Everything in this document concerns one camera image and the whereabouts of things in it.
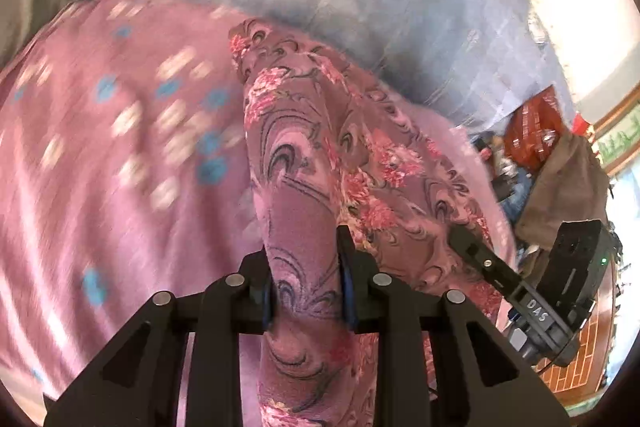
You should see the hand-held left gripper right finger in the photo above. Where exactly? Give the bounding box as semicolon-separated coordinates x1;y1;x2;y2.
335;224;572;427

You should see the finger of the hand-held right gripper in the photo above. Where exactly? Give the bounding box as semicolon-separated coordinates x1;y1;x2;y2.
447;224;526;304

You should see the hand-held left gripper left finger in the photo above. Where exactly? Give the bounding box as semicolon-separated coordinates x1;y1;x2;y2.
42;248;274;427

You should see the pink floral garment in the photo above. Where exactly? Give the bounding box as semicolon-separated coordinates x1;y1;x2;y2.
227;18;519;427

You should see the blue denim cloth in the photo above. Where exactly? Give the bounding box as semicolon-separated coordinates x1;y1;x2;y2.
492;157;537;224

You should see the brown cloth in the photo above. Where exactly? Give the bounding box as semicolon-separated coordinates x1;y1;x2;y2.
515;132;612;254

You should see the red patterned cloth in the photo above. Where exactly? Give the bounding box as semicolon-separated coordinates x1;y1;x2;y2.
502;84;577;164

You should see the pink flower print bed sheet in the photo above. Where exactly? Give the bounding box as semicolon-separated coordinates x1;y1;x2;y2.
0;0;519;427

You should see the grey cloth bag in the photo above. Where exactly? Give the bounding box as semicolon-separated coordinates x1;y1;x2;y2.
0;0;97;70

